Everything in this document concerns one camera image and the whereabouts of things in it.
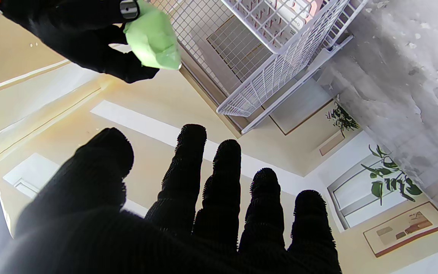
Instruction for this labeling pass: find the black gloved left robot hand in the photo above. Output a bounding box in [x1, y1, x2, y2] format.
[0, 124, 343, 274]

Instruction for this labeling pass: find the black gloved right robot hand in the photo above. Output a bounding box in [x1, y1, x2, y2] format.
[0, 0, 160, 84]

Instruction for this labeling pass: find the green computer mouse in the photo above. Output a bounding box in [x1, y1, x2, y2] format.
[123, 0, 182, 71]

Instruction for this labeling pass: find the white wire drawer basket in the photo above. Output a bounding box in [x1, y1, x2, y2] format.
[216, 0, 351, 117]

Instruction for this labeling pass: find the small green plant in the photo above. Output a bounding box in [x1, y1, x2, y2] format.
[325, 102, 360, 138]

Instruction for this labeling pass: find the large green leafy plant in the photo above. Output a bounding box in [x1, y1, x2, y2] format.
[360, 144, 423, 206]

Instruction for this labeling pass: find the wood-topped white wire organizer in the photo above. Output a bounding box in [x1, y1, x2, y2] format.
[149, 0, 370, 135]

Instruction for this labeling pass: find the tall framed wall picture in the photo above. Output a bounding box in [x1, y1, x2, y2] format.
[363, 201, 438, 258]

